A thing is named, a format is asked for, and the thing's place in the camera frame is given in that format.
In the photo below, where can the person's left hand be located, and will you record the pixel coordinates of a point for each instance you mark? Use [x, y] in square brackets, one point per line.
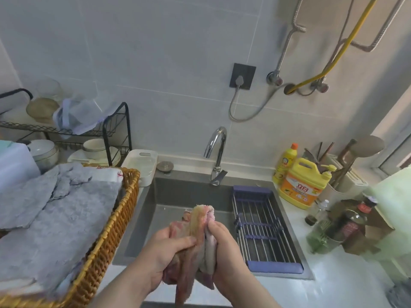
[157, 253]

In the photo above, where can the person's right hand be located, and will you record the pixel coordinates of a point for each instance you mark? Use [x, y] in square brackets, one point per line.
[231, 266]

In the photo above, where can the pink dish cloth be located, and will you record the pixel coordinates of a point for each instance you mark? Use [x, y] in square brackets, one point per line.
[199, 221]

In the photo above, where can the white countertop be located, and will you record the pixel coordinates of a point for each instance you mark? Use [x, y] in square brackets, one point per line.
[337, 279]

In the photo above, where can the orange woven basket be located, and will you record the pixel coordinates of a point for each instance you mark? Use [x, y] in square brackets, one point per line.
[106, 246]

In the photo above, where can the dark sink drain basket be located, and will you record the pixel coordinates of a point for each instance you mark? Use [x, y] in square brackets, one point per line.
[266, 227]

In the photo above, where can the steel sink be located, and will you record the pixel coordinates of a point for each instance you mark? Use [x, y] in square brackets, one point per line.
[176, 195]

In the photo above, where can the small grey sink plug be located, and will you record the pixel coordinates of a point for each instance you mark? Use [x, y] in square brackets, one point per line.
[164, 166]

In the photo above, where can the green tinted ribbed glass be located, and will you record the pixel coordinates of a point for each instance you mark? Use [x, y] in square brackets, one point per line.
[319, 237]

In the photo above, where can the small dark liquid spray bottle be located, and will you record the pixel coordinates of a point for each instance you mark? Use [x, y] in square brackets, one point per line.
[313, 216]

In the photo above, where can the grey white cloth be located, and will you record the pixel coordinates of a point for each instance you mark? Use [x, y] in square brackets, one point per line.
[64, 221]

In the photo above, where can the yellow detergent bottle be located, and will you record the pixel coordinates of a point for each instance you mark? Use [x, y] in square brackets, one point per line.
[301, 186]

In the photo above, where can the orange cap yellow bottle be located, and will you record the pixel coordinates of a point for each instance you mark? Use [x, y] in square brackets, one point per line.
[284, 163]

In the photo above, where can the white plate stack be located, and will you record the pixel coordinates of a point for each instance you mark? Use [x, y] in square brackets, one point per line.
[83, 158]

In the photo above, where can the white ceramic bowl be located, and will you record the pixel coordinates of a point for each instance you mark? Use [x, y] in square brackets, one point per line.
[94, 145]

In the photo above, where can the dark sauce bottle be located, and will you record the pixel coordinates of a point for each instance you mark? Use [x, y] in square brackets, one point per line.
[350, 224]

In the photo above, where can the chrome faucet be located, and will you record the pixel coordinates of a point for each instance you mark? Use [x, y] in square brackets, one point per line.
[220, 137]

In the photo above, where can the dark chopstick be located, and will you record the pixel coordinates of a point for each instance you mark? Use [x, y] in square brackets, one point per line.
[319, 150]

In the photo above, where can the small brown cardboard box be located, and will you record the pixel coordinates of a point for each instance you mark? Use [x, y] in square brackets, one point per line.
[375, 234]

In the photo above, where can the white lidded pot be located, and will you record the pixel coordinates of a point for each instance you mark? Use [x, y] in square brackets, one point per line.
[43, 153]

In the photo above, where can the brown chopstick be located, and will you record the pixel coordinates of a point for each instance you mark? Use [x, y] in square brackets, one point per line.
[328, 150]

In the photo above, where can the pale blue plastic bag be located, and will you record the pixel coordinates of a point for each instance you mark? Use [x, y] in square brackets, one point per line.
[80, 115]

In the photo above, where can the white microwave oven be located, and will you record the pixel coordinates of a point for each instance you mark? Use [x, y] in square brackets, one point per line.
[16, 166]

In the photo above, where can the pale green cutting board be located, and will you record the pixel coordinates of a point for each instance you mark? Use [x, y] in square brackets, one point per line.
[395, 195]

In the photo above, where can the beige spatula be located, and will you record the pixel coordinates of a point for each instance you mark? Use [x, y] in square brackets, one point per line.
[369, 145]

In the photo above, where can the dark wall socket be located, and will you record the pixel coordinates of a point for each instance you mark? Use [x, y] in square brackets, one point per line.
[245, 70]

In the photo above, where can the white window frame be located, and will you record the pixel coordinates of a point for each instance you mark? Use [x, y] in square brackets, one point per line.
[395, 153]

